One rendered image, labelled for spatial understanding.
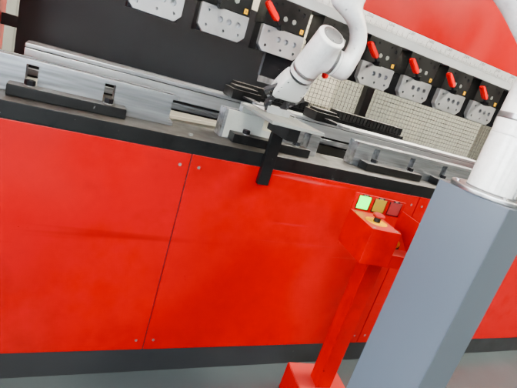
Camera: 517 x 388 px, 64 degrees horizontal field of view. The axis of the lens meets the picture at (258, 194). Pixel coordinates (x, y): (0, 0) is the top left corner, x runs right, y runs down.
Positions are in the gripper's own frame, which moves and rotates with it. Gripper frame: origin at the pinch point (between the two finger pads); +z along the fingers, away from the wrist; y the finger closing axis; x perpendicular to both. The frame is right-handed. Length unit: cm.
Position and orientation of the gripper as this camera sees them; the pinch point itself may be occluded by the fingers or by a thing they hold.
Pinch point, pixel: (275, 105)
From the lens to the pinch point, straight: 139.1
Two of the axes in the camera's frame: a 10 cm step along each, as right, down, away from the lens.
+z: -4.6, 4.4, 7.7
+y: -8.8, -1.4, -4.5
